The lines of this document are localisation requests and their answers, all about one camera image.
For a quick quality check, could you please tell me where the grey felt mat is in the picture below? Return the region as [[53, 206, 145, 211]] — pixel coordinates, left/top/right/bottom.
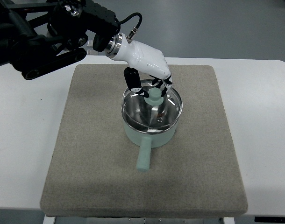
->
[[40, 64, 248, 218]]

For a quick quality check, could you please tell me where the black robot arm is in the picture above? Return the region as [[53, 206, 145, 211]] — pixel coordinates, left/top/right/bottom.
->
[[0, 0, 120, 80]]

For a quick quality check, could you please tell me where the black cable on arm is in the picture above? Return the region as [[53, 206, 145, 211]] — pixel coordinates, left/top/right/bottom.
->
[[116, 12, 143, 40]]

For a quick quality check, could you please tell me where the lower floor plate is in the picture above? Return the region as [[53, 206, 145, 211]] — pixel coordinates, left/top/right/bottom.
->
[[87, 49, 98, 56]]

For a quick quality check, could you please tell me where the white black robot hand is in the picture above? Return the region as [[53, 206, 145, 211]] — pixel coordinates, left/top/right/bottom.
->
[[105, 33, 172, 98]]

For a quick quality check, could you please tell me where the glass lid with green knob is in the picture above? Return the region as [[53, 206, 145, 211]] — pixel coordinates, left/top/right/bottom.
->
[[121, 88, 183, 134]]

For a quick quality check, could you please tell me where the mint green saucepan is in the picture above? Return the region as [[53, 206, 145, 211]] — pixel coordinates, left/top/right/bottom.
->
[[122, 116, 179, 172]]

